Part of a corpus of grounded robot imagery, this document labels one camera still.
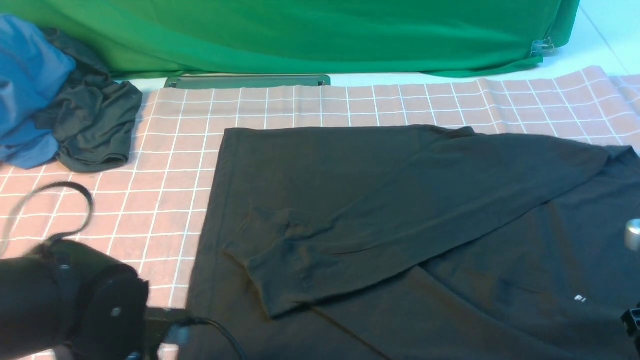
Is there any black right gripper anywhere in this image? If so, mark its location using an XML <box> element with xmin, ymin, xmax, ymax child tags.
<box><xmin>621</xmin><ymin>307</ymin><xmax>640</xmax><ymax>351</ymax></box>

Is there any gray long-sleeved shirt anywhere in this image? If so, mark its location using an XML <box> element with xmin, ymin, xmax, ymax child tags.
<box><xmin>186</xmin><ymin>125</ymin><xmax>639</xmax><ymax>360</ymax></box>

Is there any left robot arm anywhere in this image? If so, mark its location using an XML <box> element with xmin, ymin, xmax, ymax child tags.
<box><xmin>0</xmin><ymin>240</ymin><xmax>149</xmax><ymax>360</ymax></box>

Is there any metal binder clip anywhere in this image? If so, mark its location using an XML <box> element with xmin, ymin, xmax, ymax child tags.
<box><xmin>530</xmin><ymin>37</ymin><xmax>556</xmax><ymax>57</ymax></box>

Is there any green backdrop cloth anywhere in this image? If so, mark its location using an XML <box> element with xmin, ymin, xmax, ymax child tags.
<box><xmin>1</xmin><ymin>0</ymin><xmax>579</xmax><ymax>79</ymax></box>

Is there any green metal bar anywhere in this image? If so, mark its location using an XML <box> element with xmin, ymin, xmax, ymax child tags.
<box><xmin>164</xmin><ymin>74</ymin><xmax>331</xmax><ymax>91</ymax></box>

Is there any pink checkered tablecloth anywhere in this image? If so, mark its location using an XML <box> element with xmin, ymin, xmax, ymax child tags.
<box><xmin>0</xmin><ymin>67</ymin><xmax>639</xmax><ymax>332</ymax></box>

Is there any dark gray crumpled garment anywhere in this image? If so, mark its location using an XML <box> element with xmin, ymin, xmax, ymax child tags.
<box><xmin>32</xmin><ymin>27</ymin><xmax>143</xmax><ymax>173</ymax></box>

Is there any blue garment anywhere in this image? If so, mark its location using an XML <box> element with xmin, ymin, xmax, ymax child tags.
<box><xmin>0</xmin><ymin>14</ymin><xmax>76</xmax><ymax>169</ymax></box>

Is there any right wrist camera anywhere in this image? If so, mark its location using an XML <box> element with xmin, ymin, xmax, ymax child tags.
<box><xmin>624</xmin><ymin>218</ymin><xmax>640</xmax><ymax>252</ymax></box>

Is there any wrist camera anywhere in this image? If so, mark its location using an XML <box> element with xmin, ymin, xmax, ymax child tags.
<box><xmin>624</xmin><ymin>218</ymin><xmax>640</xmax><ymax>252</ymax></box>
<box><xmin>142</xmin><ymin>307</ymin><xmax>195</xmax><ymax>360</ymax></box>

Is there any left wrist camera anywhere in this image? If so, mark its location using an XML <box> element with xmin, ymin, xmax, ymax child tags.
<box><xmin>142</xmin><ymin>307</ymin><xmax>195</xmax><ymax>360</ymax></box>

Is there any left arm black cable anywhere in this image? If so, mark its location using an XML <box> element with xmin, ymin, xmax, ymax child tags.
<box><xmin>0</xmin><ymin>181</ymin><xmax>246</xmax><ymax>360</ymax></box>

